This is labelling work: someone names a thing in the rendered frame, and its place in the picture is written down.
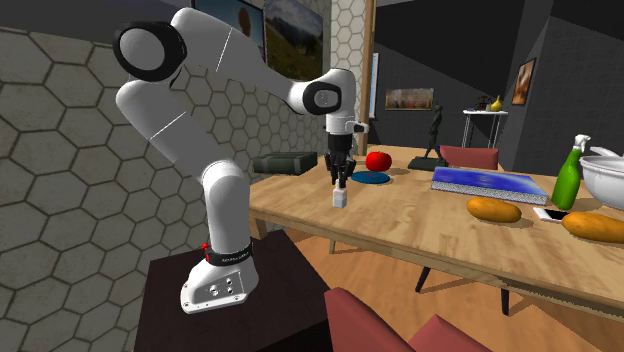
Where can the red tomato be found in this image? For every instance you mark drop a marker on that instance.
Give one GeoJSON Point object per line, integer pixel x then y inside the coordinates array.
{"type": "Point", "coordinates": [378, 161]}

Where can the white bowl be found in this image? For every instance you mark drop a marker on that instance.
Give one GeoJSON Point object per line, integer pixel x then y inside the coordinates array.
{"type": "Point", "coordinates": [604, 180]}

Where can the wooden table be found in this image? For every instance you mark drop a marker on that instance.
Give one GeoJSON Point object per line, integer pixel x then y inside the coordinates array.
{"type": "Point", "coordinates": [419, 229]}

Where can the dark bronze figure statue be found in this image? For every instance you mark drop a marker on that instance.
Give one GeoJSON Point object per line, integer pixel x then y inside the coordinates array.
{"type": "Point", "coordinates": [435, 139]}

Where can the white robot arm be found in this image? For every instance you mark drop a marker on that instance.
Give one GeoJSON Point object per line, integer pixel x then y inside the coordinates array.
{"type": "Point", "coordinates": [222, 190]}

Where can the red chair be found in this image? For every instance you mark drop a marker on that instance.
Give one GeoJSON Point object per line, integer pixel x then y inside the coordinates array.
{"type": "Point", "coordinates": [470, 157]}
{"type": "Point", "coordinates": [370, 326]}

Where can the wooden post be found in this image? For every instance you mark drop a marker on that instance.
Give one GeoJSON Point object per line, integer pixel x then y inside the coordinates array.
{"type": "Point", "coordinates": [366, 78]}

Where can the white phone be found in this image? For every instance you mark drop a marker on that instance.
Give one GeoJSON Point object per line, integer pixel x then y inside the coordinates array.
{"type": "Point", "coordinates": [550, 214]}

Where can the dark green box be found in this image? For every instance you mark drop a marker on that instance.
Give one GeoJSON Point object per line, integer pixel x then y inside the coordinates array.
{"type": "Point", "coordinates": [285, 163]}

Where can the dark robot stand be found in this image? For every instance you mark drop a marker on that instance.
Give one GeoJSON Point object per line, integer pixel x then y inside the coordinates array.
{"type": "Point", "coordinates": [278, 302]}

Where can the blue round plate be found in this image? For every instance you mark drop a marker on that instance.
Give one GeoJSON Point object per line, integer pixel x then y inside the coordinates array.
{"type": "Point", "coordinates": [370, 178]}

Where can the wide framed wall picture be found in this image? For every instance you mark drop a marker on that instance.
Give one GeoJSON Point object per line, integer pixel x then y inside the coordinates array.
{"type": "Point", "coordinates": [409, 99]}

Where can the landscape wall picture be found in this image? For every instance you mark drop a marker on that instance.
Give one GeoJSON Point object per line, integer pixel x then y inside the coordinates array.
{"type": "Point", "coordinates": [294, 41]}

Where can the orange framed wall picture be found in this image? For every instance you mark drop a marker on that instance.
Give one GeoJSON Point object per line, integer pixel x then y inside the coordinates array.
{"type": "Point", "coordinates": [523, 82]}

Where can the brown potato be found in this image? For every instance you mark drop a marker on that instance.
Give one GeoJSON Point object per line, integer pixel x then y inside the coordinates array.
{"type": "Point", "coordinates": [594, 226]}
{"type": "Point", "coordinates": [493, 209]}

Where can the small white block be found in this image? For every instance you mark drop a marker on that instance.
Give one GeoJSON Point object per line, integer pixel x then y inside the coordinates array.
{"type": "Point", "coordinates": [340, 198]}

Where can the green spray bottle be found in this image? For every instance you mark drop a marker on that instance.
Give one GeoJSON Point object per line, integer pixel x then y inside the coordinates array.
{"type": "Point", "coordinates": [568, 180]}

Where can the wall picture with orange shape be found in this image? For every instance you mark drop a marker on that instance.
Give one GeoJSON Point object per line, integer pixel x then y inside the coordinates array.
{"type": "Point", "coordinates": [234, 22]}

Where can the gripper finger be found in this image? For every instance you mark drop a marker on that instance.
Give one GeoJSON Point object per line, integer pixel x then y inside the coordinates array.
{"type": "Point", "coordinates": [346, 175]}
{"type": "Point", "coordinates": [334, 173]}

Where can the blue book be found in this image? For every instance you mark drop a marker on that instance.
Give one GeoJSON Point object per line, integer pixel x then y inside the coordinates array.
{"type": "Point", "coordinates": [487, 184]}

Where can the white side table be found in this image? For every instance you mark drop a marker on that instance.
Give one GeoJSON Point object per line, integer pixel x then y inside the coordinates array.
{"type": "Point", "coordinates": [482, 122]}

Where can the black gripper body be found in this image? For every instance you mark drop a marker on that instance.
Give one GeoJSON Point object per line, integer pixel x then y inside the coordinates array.
{"type": "Point", "coordinates": [339, 147]}

